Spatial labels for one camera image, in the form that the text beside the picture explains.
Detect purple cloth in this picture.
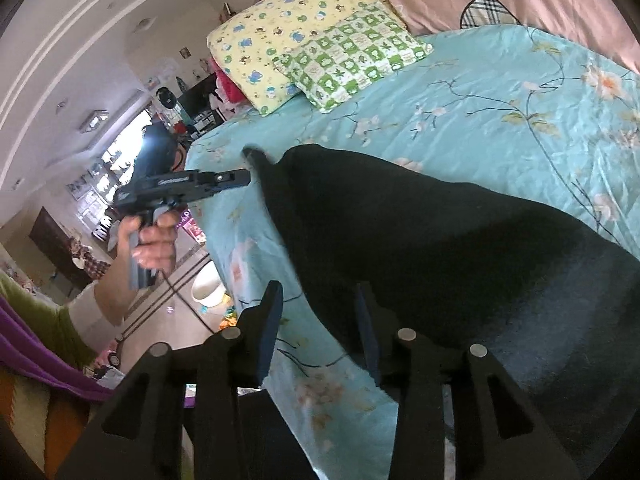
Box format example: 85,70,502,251
0,294,117,402

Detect person's left forearm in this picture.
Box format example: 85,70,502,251
0,260,138,368

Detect black monitor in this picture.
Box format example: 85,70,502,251
177,73,219,117

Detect black pants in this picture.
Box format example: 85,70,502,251
243,144,640,480

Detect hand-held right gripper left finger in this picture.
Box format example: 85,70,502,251
55,280,284,480

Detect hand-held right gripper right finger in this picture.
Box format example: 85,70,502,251
353,282,581,480

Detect dark wooden cabinet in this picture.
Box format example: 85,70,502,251
28,206,103,288

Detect white basin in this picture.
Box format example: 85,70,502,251
192,261,227,307

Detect teal floral bed sheet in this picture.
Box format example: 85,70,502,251
184,24,640,480

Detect red fluffy cloth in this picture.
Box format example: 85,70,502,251
209,56,246,108

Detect striped cloth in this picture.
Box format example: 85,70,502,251
0,357,103,480

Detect green checkered pillow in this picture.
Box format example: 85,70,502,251
272,6,435,114

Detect person's left hand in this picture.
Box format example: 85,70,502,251
119,209,180,276

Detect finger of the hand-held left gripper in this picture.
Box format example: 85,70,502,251
192,168,252,190

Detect yellow animal print pillow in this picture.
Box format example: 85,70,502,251
206,0,407,117

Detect ceiling light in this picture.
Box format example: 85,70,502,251
79,109,109,134

